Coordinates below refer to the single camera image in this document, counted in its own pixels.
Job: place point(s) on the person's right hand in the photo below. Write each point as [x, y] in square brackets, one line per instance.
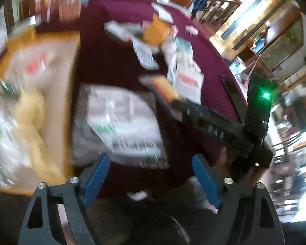
[222, 158]

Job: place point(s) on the wooden stair railing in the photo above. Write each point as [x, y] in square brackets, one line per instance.
[219, 7]

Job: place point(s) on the clear packet red print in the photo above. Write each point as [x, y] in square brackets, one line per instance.
[33, 66]

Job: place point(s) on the white plastic bag packet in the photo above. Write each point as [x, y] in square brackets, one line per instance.
[169, 51]

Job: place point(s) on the yellow snack bag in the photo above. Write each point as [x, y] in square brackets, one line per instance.
[30, 109]

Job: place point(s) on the white striped packet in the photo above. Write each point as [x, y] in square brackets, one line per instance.
[145, 53]

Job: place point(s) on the clear jar with red label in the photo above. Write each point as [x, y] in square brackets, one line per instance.
[70, 5]

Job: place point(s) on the white card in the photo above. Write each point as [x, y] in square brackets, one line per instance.
[164, 12]

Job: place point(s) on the small pink packet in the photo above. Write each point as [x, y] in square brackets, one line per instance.
[191, 29]

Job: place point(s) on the yellow sponge packet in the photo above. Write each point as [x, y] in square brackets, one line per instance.
[163, 86]

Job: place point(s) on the large clear packet white contents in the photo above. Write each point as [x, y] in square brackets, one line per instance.
[122, 117]

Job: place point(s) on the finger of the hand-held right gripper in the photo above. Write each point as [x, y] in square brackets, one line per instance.
[181, 107]

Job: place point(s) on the orange packet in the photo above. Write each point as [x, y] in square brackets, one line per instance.
[155, 32]

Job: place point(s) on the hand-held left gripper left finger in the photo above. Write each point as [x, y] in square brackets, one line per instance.
[97, 178]

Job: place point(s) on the white flat packet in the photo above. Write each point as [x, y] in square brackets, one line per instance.
[118, 29]

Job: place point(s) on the clear packet green print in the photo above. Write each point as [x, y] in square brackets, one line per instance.
[2, 137]

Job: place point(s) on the white packet red print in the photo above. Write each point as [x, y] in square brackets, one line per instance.
[188, 86]

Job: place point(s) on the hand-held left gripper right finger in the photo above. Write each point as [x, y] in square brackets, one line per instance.
[205, 178]

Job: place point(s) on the wooden tray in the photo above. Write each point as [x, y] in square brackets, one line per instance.
[58, 122]

